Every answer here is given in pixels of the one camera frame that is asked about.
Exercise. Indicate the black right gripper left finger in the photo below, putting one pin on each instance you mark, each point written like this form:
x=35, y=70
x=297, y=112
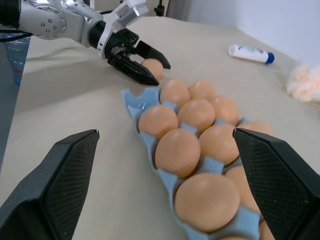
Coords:
x=62, y=180

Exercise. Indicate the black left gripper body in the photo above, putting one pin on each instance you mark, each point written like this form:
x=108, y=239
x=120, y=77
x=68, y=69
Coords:
x=120, y=46

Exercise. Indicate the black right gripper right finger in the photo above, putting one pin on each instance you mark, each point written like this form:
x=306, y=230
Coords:
x=282, y=180

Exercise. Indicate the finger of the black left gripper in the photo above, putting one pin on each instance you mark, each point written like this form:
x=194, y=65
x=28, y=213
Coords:
x=136, y=71
x=152, y=53

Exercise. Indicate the brown egg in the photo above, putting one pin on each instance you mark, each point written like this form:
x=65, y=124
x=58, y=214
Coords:
x=178, y=152
x=218, y=144
x=175, y=93
x=241, y=186
x=196, y=112
x=203, y=90
x=153, y=68
x=258, y=127
x=265, y=231
x=207, y=201
x=158, y=121
x=225, y=110

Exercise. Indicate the blue egg carton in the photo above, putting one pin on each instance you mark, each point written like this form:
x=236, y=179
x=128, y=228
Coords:
x=212, y=166

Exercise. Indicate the black stand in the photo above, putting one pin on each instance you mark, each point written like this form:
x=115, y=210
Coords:
x=160, y=7

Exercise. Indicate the white tube with blue cap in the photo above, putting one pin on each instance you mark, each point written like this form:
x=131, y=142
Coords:
x=246, y=53

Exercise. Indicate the peach fluffy cloth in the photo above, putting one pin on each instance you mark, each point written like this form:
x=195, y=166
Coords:
x=305, y=83

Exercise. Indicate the clear plastic water bottle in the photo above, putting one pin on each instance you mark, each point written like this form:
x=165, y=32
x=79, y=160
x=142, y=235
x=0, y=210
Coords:
x=15, y=60

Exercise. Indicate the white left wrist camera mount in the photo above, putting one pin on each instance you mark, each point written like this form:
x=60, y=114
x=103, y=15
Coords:
x=112, y=22

